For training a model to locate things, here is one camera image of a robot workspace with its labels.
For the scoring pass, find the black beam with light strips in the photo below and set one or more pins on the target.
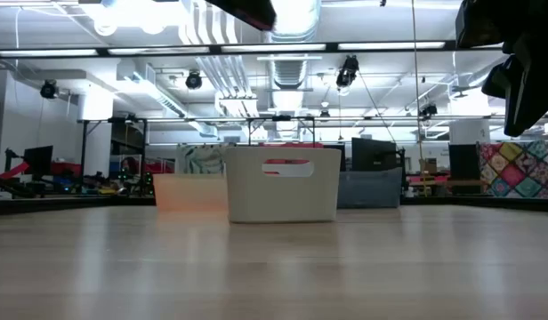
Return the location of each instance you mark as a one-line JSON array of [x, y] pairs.
[[274, 46]]

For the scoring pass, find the colourful patchwork quilt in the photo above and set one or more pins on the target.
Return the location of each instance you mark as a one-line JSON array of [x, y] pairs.
[[518, 169]]

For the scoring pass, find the black ceiling spotlight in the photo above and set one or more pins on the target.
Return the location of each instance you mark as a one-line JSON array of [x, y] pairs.
[[48, 90], [347, 71], [194, 81], [429, 109]]

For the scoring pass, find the black computer monitor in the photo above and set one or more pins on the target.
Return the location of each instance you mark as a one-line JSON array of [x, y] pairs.
[[38, 160], [372, 155], [463, 162]]

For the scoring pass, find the brown cardboard box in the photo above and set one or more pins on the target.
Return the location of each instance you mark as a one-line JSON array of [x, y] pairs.
[[428, 166]]

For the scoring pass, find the wooden background table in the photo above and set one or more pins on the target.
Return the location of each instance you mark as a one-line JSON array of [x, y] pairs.
[[429, 182]]

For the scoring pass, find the floral patterned board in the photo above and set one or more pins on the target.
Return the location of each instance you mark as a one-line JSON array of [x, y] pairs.
[[200, 160]]

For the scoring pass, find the grey translucent plastic bin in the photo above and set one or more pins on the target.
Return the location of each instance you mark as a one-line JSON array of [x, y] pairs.
[[372, 191]]

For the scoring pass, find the orange translucent plastic bin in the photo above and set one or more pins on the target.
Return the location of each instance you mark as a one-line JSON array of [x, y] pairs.
[[189, 193]]

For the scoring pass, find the person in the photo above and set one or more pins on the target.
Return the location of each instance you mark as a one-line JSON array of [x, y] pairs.
[[131, 164]]

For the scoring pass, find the silver ceiling air duct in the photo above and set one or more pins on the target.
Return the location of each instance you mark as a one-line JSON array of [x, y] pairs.
[[291, 73]]

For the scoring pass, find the white ceiling ventilation duct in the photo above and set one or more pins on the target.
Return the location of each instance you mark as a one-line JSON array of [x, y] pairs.
[[167, 102]]

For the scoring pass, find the black background workstation frame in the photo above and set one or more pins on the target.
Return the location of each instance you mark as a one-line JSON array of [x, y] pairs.
[[83, 142]]

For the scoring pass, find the black aluminium table frame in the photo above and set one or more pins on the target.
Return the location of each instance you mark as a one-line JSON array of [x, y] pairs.
[[56, 205]]

